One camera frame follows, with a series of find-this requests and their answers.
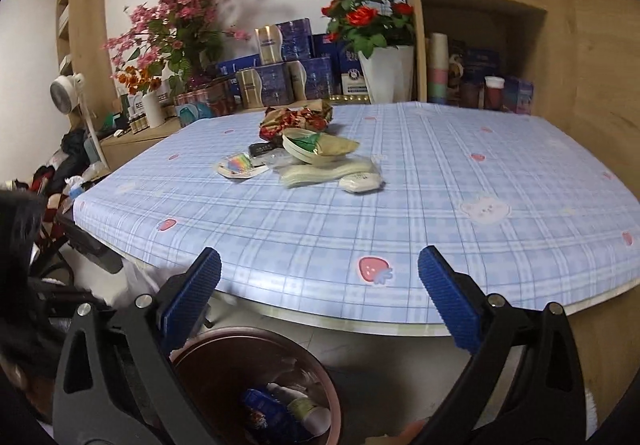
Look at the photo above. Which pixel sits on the brown round bin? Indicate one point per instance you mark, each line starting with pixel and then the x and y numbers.
pixel 225 365

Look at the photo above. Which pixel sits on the dark blue shelf box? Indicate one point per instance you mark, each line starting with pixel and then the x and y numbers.
pixel 480 62

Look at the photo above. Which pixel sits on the pile of clothes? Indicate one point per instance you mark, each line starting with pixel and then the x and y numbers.
pixel 50 195

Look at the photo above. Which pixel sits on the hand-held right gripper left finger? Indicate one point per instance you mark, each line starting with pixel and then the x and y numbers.
pixel 192 297

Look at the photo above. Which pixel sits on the white tissue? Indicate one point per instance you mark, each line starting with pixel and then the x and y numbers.
pixel 362 183

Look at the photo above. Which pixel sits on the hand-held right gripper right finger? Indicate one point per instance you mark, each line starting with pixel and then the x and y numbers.
pixel 450 302

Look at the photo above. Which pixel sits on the patterned tissue box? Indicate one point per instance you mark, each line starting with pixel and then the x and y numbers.
pixel 210 97

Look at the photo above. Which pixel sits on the blue coffee bag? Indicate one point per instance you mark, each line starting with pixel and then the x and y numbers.
pixel 260 407

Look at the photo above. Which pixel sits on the tan plastic wrapper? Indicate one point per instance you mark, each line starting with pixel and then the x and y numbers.
pixel 342 146

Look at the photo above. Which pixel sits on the wooden sideboard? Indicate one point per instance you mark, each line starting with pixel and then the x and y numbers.
pixel 130 145

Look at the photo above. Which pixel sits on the narrow wooden shelf unit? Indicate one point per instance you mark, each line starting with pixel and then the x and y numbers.
pixel 87 25

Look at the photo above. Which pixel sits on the orange artificial flowers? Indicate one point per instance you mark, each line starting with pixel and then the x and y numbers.
pixel 137 80

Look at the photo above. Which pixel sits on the white blister card packaging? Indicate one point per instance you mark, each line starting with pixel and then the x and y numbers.
pixel 320 175

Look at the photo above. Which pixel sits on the stack of pastel cups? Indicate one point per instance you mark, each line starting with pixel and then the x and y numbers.
pixel 438 70

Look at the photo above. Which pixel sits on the green white paper cup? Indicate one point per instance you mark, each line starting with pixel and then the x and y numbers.
pixel 310 417

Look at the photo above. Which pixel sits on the white standing fan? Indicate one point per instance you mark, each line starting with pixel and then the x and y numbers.
pixel 65 92

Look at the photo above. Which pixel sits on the coloured marker pack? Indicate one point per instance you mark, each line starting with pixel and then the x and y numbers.
pixel 240 165

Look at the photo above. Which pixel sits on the red rose plant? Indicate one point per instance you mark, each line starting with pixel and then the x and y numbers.
pixel 365 20

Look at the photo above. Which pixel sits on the silver foil wrapper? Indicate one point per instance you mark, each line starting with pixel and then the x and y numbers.
pixel 287 391

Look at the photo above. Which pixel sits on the flat dark blue box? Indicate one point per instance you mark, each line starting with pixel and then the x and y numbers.
pixel 235 65

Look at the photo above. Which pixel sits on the white ribbed vase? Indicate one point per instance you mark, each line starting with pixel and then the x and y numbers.
pixel 153 110

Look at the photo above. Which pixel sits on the gold and blue gift box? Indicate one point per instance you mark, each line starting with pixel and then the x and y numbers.
pixel 315 77
pixel 265 85
pixel 287 40

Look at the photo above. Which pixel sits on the white paper bowl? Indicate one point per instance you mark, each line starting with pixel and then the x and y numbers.
pixel 300 150

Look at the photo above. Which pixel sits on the blue white emblem box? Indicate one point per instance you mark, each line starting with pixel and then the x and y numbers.
pixel 352 75

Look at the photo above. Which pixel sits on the white angular flower pot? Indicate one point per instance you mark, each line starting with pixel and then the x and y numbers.
pixel 387 75

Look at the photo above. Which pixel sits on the blue plaid tablecloth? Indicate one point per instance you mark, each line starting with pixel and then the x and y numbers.
pixel 350 215

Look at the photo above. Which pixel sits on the black tissue pack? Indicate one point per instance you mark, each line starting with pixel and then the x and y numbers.
pixel 262 150

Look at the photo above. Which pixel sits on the red gold wrapper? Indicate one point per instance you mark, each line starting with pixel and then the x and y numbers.
pixel 295 120

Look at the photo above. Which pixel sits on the small dark blue box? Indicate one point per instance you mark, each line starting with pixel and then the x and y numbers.
pixel 322 45

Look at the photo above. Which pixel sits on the row of small amber bottles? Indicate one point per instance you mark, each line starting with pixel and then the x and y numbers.
pixel 140 123

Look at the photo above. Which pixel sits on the small blue carton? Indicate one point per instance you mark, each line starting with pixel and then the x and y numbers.
pixel 517 95

